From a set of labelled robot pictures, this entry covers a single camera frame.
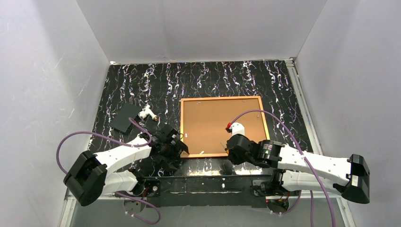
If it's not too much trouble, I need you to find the yellow handled screwdriver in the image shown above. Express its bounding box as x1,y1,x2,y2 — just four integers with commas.
220,142,229,155

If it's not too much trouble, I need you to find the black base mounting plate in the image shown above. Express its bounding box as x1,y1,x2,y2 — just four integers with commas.
129,175,290,208

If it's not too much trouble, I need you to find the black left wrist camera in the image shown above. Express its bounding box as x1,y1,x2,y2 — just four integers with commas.
153,124,180,143

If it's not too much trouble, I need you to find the white plastic pipe fitting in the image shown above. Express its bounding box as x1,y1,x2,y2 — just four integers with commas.
138,105,158,122

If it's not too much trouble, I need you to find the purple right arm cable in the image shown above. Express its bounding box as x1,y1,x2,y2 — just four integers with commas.
230,109,337,227

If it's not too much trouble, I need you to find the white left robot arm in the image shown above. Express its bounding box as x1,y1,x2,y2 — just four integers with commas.
63,132,189,206

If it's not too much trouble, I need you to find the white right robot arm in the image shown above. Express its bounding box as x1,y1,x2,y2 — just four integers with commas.
226,134,370,204

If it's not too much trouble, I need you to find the black flat card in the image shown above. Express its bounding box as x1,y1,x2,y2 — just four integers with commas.
110,103,141,134

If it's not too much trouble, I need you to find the red wooden picture frame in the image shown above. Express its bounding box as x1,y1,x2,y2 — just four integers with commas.
180,96,270,158

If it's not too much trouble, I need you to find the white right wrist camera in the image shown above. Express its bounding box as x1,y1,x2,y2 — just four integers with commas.
226,122,245,136

